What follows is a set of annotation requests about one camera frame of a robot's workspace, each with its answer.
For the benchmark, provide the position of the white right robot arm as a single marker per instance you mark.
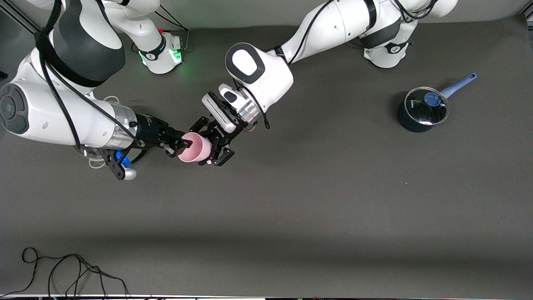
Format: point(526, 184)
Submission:
point(62, 112)

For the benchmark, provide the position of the dark blue saucepan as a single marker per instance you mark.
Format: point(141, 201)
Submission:
point(406, 123)

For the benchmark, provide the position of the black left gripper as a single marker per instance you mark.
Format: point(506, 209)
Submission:
point(230, 134)

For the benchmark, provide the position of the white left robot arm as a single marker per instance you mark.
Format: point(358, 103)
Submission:
point(266, 79)

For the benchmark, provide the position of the dark grey table mat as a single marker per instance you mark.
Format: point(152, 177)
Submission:
point(291, 208)

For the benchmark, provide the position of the pale green cooking pot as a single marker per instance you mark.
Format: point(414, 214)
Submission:
point(96, 163)

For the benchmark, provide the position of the glass pot lid brass knob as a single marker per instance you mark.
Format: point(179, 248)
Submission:
point(85, 152)

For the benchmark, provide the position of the pink plastic cup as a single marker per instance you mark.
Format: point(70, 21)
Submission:
point(195, 148)

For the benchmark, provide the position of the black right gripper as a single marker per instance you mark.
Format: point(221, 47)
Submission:
point(150, 129)

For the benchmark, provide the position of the glass lid blue knob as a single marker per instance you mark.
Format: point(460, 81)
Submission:
point(424, 110)

